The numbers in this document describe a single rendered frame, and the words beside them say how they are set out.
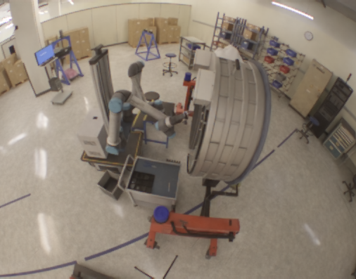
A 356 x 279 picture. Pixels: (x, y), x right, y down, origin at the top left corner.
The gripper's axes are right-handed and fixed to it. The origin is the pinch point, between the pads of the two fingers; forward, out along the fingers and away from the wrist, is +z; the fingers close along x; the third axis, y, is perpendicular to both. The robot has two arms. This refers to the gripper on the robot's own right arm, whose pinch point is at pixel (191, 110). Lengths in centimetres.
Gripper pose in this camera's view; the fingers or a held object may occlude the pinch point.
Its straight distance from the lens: 131.3
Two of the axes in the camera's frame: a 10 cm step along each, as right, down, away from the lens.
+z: 8.4, -2.5, -4.8
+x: -5.1, -0.6, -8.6
